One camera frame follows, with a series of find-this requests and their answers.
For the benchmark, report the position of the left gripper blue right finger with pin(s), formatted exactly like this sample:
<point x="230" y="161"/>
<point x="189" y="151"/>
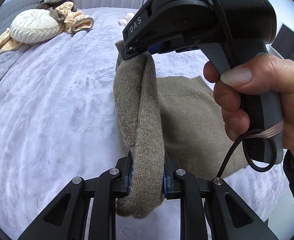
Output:
<point x="210" y="209"/>

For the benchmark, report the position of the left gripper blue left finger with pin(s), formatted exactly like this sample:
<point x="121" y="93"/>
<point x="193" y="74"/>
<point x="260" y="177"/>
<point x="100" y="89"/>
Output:
<point x="84" y="209"/>

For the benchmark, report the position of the olive brown knit sweater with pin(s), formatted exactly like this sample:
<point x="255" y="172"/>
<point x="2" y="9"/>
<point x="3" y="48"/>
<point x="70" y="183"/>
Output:
<point x="173" y="116"/>

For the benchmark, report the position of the person's right hand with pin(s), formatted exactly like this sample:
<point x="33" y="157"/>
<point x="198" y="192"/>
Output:
<point x="257" y="76"/>

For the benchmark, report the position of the pink rubber band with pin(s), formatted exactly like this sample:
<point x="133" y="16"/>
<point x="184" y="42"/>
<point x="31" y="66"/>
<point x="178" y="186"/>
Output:
<point x="270" y="132"/>

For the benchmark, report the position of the lavender plush bed blanket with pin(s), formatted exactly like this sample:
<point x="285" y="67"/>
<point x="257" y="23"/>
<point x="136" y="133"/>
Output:
<point x="57" y="117"/>

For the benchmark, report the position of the pink satin padded jacket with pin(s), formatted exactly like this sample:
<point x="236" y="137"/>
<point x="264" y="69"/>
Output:
<point x="126" y="19"/>

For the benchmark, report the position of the peach beige crumpled garment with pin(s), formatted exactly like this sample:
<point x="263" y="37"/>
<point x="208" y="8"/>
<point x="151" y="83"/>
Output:
<point x="75" y="22"/>

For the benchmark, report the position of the dark brown garment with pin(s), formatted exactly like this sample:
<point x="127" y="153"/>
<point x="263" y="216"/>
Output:
<point x="59" y="9"/>

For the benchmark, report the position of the white round pleated cushion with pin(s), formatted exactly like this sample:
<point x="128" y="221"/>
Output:
<point x="34" y="26"/>

